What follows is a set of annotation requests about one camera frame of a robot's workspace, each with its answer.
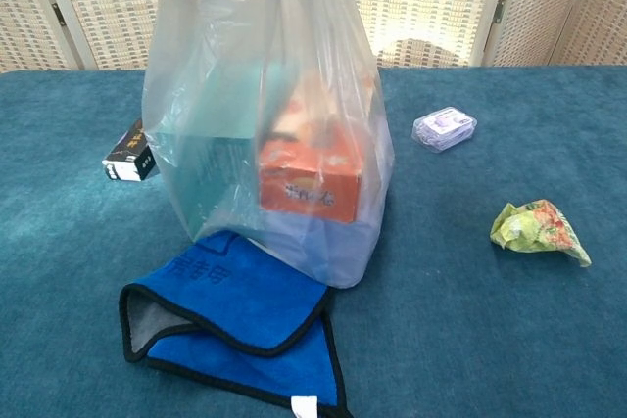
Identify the translucent plastic shopping bag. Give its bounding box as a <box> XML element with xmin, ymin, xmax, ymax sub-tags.
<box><xmin>141</xmin><ymin>0</ymin><xmax>396</xmax><ymax>291</ymax></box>

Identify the woven folding screen panel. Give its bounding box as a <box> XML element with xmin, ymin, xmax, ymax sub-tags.
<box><xmin>484</xmin><ymin>0</ymin><xmax>609</xmax><ymax>68</ymax></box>
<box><xmin>551</xmin><ymin>0</ymin><xmax>627</xmax><ymax>67</ymax></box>
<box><xmin>336</xmin><ymin>0</ymin><xmax>511</xmax><ymax>69</ymax></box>
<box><xmin>0</xmin><ymin>0</ymin><xmax>83</xmax><ymax>74</ymax></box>
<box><xmin>36</xmin><ymin>0</ymin><xmax>169</xmax><ymax>71</ymax></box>

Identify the small black box gold print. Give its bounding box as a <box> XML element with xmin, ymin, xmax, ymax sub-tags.
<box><xmin>101</xmin><ymin>118</ymin><xmax>161</xmax><ymax>184</ymax></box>

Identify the teal cardboard box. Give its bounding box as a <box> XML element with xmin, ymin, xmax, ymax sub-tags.
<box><xmin>166</xmin><ymin>60</ymin><xmax>266</xmax><ymax>243</ymax></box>

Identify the orange cardboard box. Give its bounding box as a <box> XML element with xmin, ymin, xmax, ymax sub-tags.
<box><xmin>258</xmin><ymin>94</ymin><xmax>366</xmax><ymax>225</ymax></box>

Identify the clear purple plastic case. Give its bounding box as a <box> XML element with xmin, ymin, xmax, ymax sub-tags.
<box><xmin>410</xmin><ymin>105</ymin><xmax>478</xmax><ymax>155</ymax></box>

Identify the blue microfiber cloth black trim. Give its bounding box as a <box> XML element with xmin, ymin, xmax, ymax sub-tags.
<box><xmin>120</xmin><ymin>229</ymin><xmax>355</xmax><ymax>418</ymax></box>

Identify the crumpled green snack packet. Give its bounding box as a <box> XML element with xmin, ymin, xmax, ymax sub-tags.
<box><xmin>489</xmin><ymin>199</ymin><xmax>593</xmax><ymax>269</ymax></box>

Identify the teal felt table cover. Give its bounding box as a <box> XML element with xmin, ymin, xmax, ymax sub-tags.
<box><xmin>0</xmin><ymin>64</ymin><xmax>627</xmax><ymax>418</ymax></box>

